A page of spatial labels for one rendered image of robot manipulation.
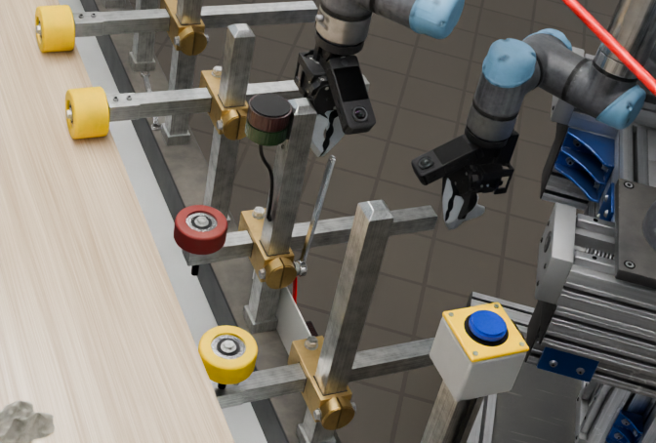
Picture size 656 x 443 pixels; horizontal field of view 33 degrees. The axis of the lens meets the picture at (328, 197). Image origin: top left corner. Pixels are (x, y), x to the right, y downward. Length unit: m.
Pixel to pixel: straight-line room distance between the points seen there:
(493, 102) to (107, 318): 0.67
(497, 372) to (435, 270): 1.91
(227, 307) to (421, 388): 1.00
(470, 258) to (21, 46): 1.55
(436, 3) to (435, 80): 2.35
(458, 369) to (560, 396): 1.42
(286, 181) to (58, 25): 0.57
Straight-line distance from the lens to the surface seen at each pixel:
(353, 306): 1.48
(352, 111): 1.58
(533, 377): 2.61
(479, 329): 1.18
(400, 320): 2.93
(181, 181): 2.10
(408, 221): 1.87
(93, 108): 1.81
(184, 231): 1.69
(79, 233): 1.68
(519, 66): 1.73
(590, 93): 1.79
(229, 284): 1.91
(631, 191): 1.78
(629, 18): 1.74
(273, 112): 1.54
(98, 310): 1.57
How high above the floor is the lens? 2.04
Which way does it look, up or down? 39 degrees down
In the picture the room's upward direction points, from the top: 13 degrees clockwise
